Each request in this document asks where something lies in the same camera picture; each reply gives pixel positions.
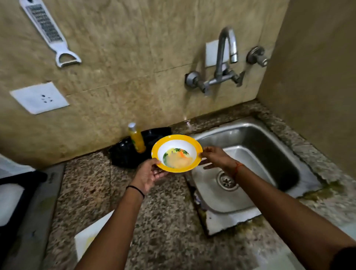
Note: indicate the black wrist band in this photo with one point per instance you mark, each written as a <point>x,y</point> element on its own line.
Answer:
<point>136,190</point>

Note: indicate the person's right forearm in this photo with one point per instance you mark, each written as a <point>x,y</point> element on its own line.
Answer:
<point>289,217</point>

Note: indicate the chrome wall tap valve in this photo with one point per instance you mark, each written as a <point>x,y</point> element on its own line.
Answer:
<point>257,56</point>

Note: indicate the white cutting board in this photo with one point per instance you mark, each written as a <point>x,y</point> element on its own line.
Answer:
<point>90,233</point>

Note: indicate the white metal grater peeler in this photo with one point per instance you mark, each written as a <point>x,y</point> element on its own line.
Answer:
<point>48,30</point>

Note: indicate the yellow rimmed white bowl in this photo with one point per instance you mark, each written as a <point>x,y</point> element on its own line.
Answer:
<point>177,153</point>

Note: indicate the black plastic tray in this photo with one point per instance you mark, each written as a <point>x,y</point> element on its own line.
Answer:
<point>130,151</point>

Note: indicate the person's right thumb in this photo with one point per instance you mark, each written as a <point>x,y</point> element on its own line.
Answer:
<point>205,150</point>

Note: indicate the person's right hand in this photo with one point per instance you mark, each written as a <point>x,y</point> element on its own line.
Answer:
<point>219,157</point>

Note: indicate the person's left thumb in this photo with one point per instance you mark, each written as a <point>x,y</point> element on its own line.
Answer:
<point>153,162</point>

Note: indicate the red wrist thread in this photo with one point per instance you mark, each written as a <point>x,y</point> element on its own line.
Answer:
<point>237,169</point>

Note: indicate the stainless steel sink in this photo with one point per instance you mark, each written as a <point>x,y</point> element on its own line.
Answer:
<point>250,169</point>

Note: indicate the gas stove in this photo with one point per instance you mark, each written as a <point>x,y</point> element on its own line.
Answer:
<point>19,205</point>

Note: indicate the white wall plate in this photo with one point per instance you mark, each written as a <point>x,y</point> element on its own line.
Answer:
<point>212,52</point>

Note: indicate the yellow liquid soap bottle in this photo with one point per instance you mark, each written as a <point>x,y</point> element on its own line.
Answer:
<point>136,137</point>

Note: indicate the chrome wall faucet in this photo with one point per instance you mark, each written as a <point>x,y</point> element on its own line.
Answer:
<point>222,69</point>

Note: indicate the white wall socket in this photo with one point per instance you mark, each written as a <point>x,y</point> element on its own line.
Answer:
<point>39,98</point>

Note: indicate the sink drain strainer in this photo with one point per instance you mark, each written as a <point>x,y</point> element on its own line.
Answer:
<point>226,181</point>

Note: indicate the person's left hand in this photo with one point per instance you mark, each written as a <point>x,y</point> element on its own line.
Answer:
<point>146,175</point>

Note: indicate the person's left forearm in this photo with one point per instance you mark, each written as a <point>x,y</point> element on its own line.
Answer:
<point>111,236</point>

